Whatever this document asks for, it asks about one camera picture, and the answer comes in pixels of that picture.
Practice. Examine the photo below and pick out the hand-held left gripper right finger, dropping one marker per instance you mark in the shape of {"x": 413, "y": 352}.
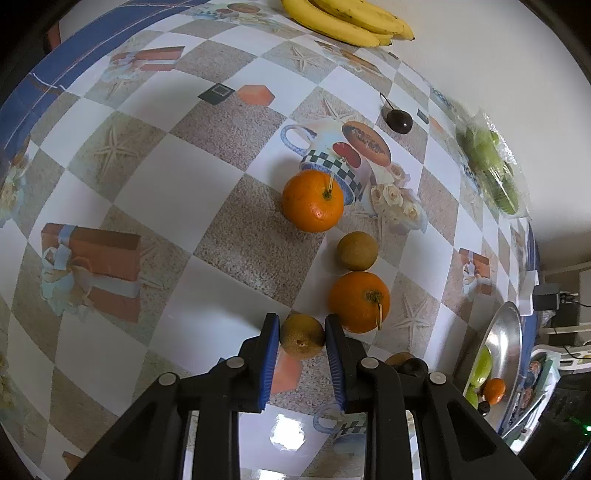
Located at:
{"x": 334, "y": 355}

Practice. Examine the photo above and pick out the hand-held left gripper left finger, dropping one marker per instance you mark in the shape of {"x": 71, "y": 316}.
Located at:
{"x": 272, "y": 355}

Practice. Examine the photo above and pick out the brown longan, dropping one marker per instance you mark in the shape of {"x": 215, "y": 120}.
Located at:
{"x": 357, "y": 250}
{"x": 302, "y": 335}

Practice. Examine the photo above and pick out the orange tangerine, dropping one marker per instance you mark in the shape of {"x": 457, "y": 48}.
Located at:
{"x": 313, "y": 201}
{"x": 495, "y": 391}
{"x": 359, "y": 302}

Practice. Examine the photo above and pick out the elongated green mango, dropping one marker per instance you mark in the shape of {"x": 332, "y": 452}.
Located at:
{"x": 472, "y": 396}

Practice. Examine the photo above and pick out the round green mango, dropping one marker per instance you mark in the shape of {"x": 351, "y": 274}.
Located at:
{"x": 480, "y": 364}

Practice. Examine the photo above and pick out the dark plum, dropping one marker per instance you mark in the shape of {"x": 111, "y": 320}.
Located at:
{"x": 484, "y": 407}

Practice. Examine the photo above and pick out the round metal plate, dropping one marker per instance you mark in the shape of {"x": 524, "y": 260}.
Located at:
{"x": 505, "y": 337}

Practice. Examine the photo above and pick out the dark cherry with stem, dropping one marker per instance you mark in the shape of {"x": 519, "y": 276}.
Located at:
{"x": 399, "y": 121}

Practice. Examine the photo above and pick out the pile of small green fruits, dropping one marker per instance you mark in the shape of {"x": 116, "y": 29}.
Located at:
{"x": 489, "y": 157}

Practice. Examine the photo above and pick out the white plastic basket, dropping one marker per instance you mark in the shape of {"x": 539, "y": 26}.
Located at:
{"x": 538, "y": 356}

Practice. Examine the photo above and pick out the white power strip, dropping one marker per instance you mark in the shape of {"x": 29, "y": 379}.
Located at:
{"x": 528, "y": 290}

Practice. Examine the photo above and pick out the black power adapter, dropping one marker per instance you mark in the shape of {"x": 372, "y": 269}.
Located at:
{"x": 547, "y": 297}

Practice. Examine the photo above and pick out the clear plastic fruit tray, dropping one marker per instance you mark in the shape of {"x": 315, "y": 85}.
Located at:
{"x": 503, "y": 152}

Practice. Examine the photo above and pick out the yellow banana bunch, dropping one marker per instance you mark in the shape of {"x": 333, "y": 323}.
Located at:
{"x": 346, "y": 21}

